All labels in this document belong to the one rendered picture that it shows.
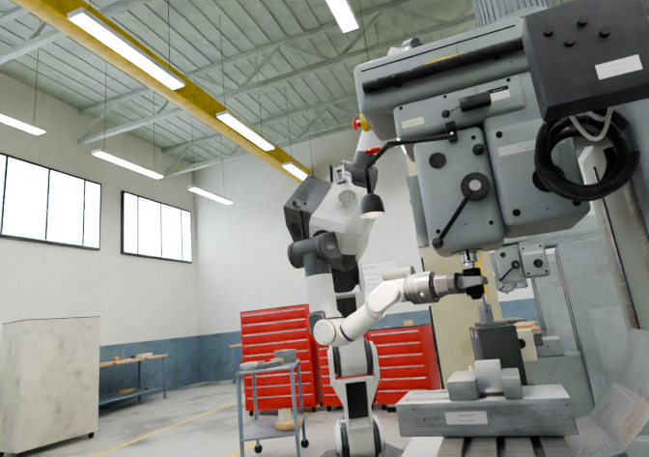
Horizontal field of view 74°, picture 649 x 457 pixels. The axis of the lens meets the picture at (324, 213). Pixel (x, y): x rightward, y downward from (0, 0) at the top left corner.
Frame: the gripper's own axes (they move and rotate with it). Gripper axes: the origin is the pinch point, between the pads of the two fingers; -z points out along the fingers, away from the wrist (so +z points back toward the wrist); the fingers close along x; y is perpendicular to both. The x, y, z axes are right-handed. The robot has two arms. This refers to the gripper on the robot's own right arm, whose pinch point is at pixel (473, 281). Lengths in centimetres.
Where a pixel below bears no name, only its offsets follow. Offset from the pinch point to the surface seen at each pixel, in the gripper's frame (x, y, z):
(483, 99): -12.1, -43.6, -14.2
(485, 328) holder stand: 31.3, 13.9, 8.1
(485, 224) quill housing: -8.2, -13.1, -7.8
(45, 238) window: 233, -194, 831
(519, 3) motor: -3, -71, -26
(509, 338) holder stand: 33.8, 17.9, 1.8
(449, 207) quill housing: -10.2, -19.1, -0.3
